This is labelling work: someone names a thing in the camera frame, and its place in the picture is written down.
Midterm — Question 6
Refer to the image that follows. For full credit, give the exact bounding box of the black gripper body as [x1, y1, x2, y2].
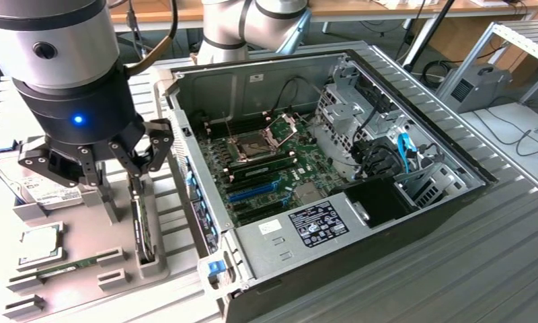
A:
[12, 65, 145, 169]

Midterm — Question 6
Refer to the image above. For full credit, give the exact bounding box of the graphics card with metal bracket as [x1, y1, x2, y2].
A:
[128, 168, 158, 264]

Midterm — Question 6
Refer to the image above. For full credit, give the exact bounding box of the silver hard disk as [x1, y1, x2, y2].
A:
[0, 151, 85, 212]

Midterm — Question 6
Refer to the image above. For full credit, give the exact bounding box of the CPU socket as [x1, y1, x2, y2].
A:
[229, 132, 282, 163]

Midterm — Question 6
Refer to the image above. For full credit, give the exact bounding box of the dark RAM stick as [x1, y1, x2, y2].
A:
[226, 153, 298, 184]

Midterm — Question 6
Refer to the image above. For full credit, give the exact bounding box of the silver CPU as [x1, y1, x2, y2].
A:
[17, 227, 64, 266]

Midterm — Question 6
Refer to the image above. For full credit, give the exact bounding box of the long black expansion slot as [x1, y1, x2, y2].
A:
[224, 173, 281, 193]
[232, 198, 284, 216]
[237, 205, 290, 225]

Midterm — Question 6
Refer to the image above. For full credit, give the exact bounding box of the blue expansion slot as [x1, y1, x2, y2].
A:
[226, 183, 276, 203]

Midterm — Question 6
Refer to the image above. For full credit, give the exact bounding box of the grey parts rack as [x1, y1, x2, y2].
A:
[1, 161, 172, 320]

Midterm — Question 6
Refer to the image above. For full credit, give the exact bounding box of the metal socket cover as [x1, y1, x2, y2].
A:
[261, 112, 298, 149]

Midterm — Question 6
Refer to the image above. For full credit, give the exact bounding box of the green RAM stick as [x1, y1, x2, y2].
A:
[34, 256, 100, 279]

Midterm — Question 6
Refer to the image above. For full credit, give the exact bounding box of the green motherboard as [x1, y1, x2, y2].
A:
[196, 112, 342, 227]

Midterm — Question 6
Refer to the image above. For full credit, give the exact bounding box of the silver chipset heatsink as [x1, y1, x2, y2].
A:
[293, 183, 328, 207]

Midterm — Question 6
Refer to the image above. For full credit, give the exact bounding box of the wooden desk with white legs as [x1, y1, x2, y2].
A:
[109, 0, 205, 34]

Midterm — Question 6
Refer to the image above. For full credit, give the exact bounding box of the blue case latch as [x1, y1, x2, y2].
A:
[205, 260, 229, 279]

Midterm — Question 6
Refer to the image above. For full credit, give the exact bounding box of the silver power supply unit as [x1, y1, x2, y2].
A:
[224, 192, 374, 291]

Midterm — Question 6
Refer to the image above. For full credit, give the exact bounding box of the silver disk bay cage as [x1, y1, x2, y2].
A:
[316, 57, 416, 179]

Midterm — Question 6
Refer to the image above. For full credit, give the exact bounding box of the wooden desk with side panel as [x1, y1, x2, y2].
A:
[312, 0, 538, 67]

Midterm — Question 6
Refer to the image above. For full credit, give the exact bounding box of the open black PC case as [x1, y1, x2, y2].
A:
[149, 49, 498, 323]

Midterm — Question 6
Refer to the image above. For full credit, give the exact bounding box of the white device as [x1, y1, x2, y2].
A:
[369, 0, 445, 9]

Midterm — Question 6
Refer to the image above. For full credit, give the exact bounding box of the black slanted pole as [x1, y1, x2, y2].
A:
[410, 0, 458, 73]

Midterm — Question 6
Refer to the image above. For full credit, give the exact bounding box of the grey control box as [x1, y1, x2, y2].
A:
[438, 62, 514, 114]

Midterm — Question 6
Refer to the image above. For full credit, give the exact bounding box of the thin wire locking lever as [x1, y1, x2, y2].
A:
[221, 110, 234, 141]

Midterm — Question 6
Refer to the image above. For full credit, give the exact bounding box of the thin grey hanging cable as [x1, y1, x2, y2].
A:
[125, 0, 145, 65]

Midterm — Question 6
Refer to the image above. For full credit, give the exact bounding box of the black arched cable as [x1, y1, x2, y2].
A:
[270, 77, 317, 115]

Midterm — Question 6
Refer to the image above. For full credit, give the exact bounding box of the black power cable bundle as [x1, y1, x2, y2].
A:
[352, 137, 404, 179]

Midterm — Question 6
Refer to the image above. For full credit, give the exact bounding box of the blue data wire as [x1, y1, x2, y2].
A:
[397, 132, 417, 175]

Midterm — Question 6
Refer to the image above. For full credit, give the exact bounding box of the silver disk bay bracket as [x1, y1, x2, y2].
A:
[393, 160, 470, 211]

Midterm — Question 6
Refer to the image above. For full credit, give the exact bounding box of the black cable coil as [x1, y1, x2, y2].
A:
[420, 59, 453, 89]

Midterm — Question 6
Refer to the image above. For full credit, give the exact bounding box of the black cable on white table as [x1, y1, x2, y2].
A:
[473, 109, 538, 169]

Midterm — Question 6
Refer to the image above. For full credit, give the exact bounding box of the aluminium frame with slats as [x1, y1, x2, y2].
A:
[437, 18, 538, 106]

